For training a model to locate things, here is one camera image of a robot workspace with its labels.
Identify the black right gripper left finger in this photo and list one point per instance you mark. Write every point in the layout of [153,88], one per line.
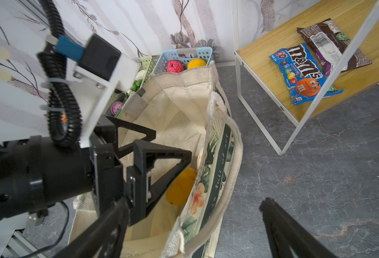
[105,236]

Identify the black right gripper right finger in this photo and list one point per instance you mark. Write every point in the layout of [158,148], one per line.
[287,238]

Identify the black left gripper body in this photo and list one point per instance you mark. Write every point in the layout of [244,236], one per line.
[108,170]

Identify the yellow apple toy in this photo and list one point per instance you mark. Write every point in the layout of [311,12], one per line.
[181,188]

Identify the cream canvas tote bag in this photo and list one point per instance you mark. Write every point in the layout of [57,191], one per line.
[188,111]

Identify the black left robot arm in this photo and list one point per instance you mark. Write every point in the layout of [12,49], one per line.
[31,177]

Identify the blue candy bag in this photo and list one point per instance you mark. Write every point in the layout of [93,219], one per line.
[303,77]

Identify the purple cabbage toy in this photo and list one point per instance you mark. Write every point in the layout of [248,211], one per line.
[116,107]

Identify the dark mangosteen toy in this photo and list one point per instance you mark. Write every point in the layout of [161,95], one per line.
[136,85]

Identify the white radish toy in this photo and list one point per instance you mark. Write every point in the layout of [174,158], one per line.
[141,75]

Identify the green plastic basket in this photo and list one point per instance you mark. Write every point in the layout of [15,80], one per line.
[119,98]

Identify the orange fruit toy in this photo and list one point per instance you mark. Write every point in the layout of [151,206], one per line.
[196,63]

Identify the blue plastic basket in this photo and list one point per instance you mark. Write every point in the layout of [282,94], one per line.
[183,55]

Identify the brown candy bar wrapper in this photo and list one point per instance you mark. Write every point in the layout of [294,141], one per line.
[327,41]

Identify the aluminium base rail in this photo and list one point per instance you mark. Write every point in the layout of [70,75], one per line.
[18,246]

